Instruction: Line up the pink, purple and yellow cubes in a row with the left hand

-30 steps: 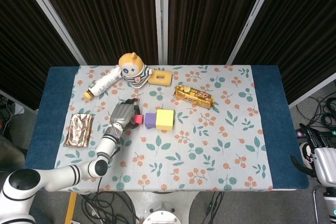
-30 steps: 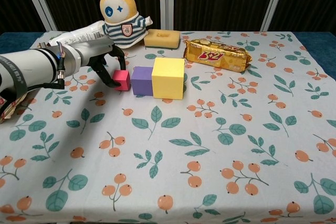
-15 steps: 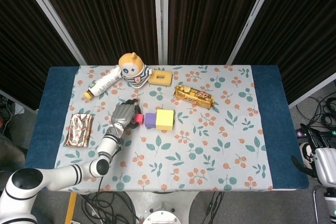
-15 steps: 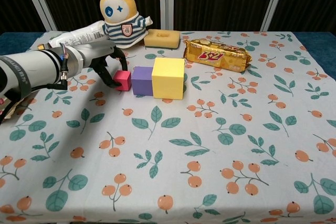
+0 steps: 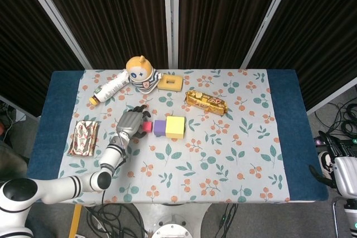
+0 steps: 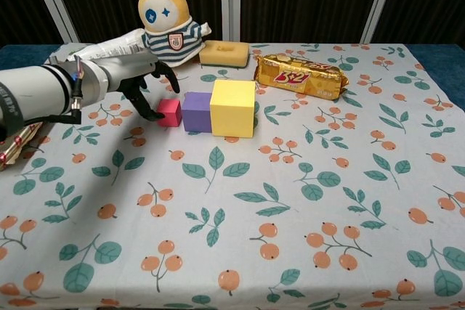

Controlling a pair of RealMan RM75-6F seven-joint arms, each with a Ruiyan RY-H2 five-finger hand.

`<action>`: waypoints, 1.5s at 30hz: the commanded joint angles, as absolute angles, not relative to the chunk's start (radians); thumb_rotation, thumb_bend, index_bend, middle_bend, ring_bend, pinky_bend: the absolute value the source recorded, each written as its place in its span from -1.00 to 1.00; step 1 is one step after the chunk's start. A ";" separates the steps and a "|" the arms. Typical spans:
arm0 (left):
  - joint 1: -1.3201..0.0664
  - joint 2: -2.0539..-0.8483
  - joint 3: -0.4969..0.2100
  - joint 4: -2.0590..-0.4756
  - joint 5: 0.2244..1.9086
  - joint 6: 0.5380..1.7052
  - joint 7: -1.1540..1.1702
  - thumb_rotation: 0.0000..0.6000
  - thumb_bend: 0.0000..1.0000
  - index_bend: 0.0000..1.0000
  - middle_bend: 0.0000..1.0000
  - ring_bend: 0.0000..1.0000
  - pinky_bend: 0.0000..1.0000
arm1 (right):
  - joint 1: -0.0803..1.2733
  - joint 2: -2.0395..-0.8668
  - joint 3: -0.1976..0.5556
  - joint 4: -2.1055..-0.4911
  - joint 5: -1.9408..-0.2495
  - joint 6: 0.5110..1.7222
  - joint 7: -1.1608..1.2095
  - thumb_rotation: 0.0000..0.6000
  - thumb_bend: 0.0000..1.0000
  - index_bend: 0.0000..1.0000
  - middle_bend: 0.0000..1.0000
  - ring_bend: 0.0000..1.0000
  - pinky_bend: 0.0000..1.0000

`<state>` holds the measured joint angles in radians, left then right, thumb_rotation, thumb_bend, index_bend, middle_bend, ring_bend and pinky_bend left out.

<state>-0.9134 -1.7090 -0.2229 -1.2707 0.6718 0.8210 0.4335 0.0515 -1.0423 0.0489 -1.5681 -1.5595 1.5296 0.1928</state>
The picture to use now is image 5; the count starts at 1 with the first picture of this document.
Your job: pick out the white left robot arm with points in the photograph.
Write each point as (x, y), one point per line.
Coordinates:
(111, 157)

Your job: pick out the white bottle yellow cap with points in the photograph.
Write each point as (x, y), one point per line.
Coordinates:
(111, 89)

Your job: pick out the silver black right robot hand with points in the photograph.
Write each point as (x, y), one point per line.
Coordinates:
(347, 176)

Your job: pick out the yellow floor bar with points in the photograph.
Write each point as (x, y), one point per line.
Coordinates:
(75, 221)

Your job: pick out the white black sneaker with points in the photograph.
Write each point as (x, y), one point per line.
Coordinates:
(325, 164)

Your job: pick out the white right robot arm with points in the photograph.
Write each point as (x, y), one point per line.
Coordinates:
(351, 218)

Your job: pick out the white curved pedestal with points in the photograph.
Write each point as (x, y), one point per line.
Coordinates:
(142, 210)

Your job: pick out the red pink small block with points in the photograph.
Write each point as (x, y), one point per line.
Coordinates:
(147, 127)

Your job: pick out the yellow plush doll striped shirt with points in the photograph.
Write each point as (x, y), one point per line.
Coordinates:
(139, 70)

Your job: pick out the dark ribbed partition panel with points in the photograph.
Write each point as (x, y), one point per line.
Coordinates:
(223, 12)
(315, 40)
(111, 12)
(28, 40)

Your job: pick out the floral print tablecloth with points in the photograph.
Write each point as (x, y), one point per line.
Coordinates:
(209, 151)

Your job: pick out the large yellow foam cube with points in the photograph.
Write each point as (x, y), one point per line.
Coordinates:
(175, 127)

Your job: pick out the gold red foil snack bag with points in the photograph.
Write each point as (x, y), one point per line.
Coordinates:
(83, 137)

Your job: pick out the round white robot base disc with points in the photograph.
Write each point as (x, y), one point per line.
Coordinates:
(173, 232)

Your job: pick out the gold biscuit packet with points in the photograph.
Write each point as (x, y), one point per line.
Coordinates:
(206, 102)

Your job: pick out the black power strip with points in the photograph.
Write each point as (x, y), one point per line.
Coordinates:
(319, 141)

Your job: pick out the person in dark clothing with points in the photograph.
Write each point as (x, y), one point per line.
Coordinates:
(11, 160)

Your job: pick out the purple block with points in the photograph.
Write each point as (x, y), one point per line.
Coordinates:
(159, 128)

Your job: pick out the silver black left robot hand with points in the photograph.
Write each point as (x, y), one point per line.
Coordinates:
(129, 122)

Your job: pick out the yellow sponge block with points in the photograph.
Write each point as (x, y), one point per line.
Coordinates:
(163, 83)

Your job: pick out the blue table cover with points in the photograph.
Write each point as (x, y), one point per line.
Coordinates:
(290, 123)

